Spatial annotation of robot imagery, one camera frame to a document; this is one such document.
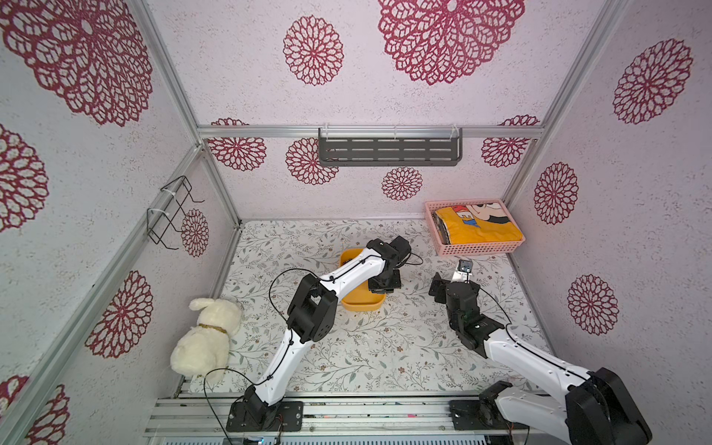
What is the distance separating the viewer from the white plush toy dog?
75cm

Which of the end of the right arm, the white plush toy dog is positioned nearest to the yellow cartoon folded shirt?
the end of the right arm

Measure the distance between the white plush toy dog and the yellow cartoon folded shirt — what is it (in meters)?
0.83

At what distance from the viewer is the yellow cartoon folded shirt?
1.08 metres

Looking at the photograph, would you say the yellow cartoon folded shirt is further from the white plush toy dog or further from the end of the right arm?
the white plush toy dog
